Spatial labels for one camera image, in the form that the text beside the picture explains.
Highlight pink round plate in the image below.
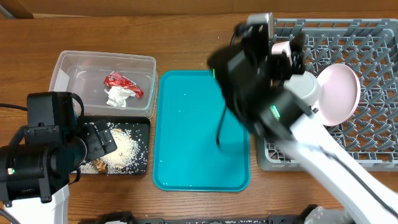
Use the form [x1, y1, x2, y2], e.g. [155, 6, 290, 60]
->
[315, 63, 361, 126]

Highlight red snack wrapper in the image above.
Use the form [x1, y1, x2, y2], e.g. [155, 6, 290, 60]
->
[103, 71, 144, 99]

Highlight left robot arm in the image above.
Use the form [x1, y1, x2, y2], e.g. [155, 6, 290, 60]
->
[1, 91, 117, 223]

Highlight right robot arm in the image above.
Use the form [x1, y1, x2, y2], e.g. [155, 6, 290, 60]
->
[208, 23, 397, 223]

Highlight black plastic tray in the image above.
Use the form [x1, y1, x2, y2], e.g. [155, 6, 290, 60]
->
[71, 115, 152, 175]

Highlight pink bowl with food scraps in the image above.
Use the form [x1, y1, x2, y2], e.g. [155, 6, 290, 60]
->
[271, 41, 292, 65]

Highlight clear plastic storage bin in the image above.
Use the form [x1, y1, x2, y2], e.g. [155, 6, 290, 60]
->
[49, 50, 158, 119]

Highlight spilled white rice pile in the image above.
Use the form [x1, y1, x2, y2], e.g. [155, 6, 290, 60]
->
[77, 121, 149, 174]

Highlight grey dishwasher rack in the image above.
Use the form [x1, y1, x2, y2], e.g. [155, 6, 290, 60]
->
[270, 19, 397, 172]

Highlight food scraps in bowl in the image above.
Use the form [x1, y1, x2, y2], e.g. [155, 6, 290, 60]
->
[91, 159, 107, 174]

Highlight white napkin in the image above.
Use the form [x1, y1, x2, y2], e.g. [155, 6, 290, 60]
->
[104, 86, 136, 107]

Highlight teal serving tray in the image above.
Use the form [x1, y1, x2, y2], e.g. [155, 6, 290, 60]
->
[153, 70, 251, 192]

